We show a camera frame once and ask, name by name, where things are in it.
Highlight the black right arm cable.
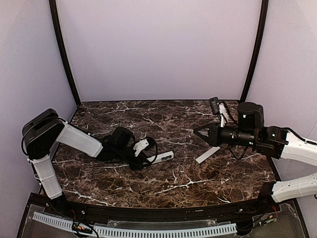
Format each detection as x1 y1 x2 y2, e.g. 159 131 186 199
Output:
229 145 248 161

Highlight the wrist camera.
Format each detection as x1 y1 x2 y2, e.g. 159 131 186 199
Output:
138 137 156 151
209 97 219 115

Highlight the black right frame post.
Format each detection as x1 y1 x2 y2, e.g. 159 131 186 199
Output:
239 0 269 103

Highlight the white cable duct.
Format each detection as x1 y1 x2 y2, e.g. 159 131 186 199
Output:
32 212 237 238

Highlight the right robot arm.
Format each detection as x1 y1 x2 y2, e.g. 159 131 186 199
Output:
193 97 317 204

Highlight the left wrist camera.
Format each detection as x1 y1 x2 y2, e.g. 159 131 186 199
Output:
138 137 156 151

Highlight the black front rail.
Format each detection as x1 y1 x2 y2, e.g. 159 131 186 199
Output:
54 199 270 222

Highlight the white remote control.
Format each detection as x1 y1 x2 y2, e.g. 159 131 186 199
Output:
147 151 174 164

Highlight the black left frame post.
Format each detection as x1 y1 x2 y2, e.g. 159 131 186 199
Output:
49 0 81 107

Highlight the white battery cover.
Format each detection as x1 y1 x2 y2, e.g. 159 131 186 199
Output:
195 147 220 164

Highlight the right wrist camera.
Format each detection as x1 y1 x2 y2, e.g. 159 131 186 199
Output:
209 97 219 115

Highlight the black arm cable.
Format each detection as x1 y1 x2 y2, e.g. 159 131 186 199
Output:
229 145 248 161
141 137 159 166

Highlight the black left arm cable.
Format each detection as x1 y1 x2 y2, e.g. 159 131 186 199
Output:
141 137 159 166

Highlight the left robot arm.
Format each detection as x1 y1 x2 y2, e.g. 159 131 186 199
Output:
21 109 151 200

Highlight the black frame post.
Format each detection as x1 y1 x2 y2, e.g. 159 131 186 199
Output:
49 0 81 107
239 0 269 103

